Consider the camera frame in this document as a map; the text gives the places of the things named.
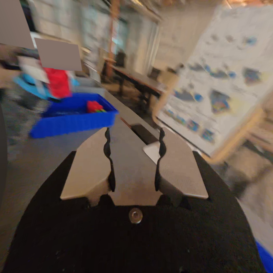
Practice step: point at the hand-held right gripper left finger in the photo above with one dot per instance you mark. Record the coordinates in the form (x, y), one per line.
(89, 168)

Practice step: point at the light blue object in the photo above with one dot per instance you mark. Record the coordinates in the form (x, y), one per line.
(29, 85)

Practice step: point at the grey plastic bin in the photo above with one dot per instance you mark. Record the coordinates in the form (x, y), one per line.
(89, 86)

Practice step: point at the long wooden table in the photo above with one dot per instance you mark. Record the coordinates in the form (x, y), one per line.
(138, 82)

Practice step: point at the wood-framed poster board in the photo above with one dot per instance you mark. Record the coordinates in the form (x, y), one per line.
(215, 85)

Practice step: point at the red mega block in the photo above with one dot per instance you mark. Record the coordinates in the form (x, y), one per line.
(93, 106)

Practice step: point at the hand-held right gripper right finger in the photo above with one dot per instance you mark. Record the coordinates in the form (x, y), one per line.
(181, 170)

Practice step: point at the black chair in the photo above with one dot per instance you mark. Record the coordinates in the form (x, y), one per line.
(120, 58)

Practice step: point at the green mega block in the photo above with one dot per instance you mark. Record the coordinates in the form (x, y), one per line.
(101, 110)

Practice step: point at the blue plastic bin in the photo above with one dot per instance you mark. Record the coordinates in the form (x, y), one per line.
(72, 119)

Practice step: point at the blue plastic object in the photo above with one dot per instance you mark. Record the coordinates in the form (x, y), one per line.
(265, 257)

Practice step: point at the red tape strip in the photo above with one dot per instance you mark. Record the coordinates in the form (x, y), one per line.
(125, 122)

